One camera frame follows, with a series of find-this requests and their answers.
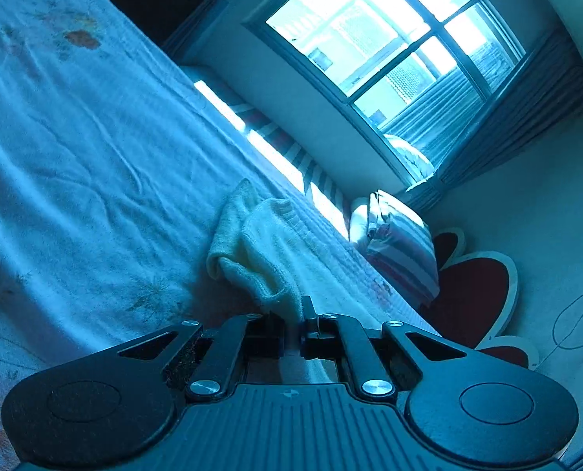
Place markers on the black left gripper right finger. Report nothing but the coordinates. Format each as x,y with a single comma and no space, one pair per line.
344,340

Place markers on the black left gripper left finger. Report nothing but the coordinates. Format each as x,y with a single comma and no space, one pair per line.
238,341

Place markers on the cream knit sweater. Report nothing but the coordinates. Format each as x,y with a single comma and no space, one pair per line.
271,248

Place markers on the striped folded quilt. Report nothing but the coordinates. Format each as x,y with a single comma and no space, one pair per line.
395,240

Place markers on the striped mattress sheet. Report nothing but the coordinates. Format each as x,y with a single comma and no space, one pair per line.
277,146

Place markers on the red white scalloped headboard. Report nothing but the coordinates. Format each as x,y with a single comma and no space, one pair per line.
478,294

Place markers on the floral white bedspread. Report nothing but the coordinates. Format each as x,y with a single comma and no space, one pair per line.
114,172

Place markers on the right blue curtain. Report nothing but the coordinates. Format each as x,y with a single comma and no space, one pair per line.
464,136

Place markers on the blue curtain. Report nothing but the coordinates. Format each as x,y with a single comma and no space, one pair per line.
464,136
192,33

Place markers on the left blue curtain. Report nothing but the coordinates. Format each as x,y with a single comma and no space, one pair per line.
192,33

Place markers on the window with grey frame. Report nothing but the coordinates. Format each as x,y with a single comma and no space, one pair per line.
410,75

